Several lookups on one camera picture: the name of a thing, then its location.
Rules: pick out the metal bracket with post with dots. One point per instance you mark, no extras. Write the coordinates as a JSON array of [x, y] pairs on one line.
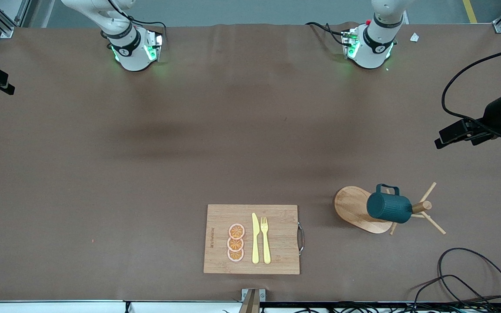
[[250, 304]]

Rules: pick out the yellow plastic knife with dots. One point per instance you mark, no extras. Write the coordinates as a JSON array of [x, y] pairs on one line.
[[255, 243]]

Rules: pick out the white paper scrap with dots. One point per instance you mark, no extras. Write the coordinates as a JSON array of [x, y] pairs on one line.
[[414, 37]]

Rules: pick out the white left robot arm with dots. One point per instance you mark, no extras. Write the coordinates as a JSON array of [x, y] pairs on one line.
[[372, 43]]

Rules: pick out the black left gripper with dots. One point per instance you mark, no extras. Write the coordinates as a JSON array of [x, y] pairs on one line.
[[497, 114]]

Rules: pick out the brown table mat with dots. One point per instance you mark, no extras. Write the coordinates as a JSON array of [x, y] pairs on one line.
[[189, 130]]

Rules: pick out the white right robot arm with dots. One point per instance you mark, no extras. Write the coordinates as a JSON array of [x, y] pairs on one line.
[[131, 48]]

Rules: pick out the orange slice toy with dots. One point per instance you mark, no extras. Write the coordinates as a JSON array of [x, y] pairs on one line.
[[236, 231], [235, 244], [235, 255]]

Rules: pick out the yellow plastic fork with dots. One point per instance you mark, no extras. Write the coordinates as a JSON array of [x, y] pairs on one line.
[[266, 248]]

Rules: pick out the wooden mug rack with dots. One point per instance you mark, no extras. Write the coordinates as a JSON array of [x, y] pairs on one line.
[[350, 206]]

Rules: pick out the teal cup yellow inside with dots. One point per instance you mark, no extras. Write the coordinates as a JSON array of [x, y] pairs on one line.
[[387, 208]]

